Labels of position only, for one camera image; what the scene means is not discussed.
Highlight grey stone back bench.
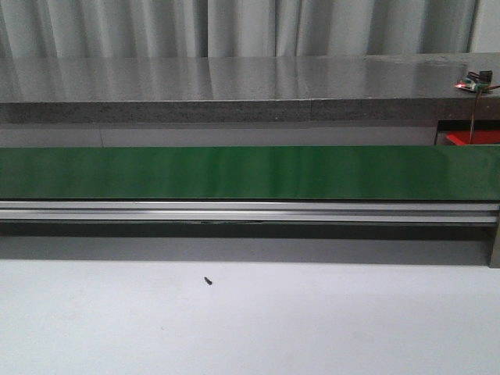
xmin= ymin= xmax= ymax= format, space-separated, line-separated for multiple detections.
xmin=1 ymin=53 xmax=499 ymax=123

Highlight green conveyor belt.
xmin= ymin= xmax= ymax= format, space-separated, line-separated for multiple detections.
xmin=1 ymin=145 xmax=499 ymax=201

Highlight red plastic bin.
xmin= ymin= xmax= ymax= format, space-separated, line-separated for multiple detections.
xmin=445 ymin=130 xmax=500 ymax=146

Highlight small green circuit board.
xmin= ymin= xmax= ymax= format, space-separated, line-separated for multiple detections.
xmin=455 ymin=70 xmax=493 ymax=92

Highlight grey conveyor support leg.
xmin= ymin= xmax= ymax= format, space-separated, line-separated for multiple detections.
xmin=484 ymin=210 xmax=500 ymax=269

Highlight grey curtain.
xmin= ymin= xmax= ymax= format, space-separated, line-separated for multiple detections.
xmin=1 ymin=1 xmax=478 ymax=58

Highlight aluminium conveyor side rail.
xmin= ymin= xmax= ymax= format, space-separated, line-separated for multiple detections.
xmin=1 ymin=201 xmax=499 ymax=225

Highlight thin sensor cable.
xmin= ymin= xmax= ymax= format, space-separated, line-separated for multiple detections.
xmin=466 ymin=84 xmax=500 ymax=146

